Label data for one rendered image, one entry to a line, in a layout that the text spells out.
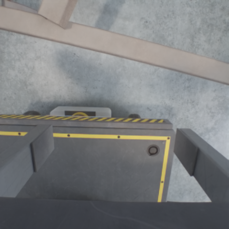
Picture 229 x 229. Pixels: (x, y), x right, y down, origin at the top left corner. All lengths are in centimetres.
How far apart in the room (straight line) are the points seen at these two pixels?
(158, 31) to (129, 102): 35
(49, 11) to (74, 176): 50
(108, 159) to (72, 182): 16
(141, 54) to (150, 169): 38
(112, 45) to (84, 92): 38
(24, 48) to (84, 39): 45
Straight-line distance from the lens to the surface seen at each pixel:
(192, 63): 55
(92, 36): 51
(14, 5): 73
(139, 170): 59
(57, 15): 48
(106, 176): 60
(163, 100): 86
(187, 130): 17
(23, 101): 94
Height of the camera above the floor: 80
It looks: 74 degrees down
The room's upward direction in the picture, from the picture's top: 179 degrees clockwise
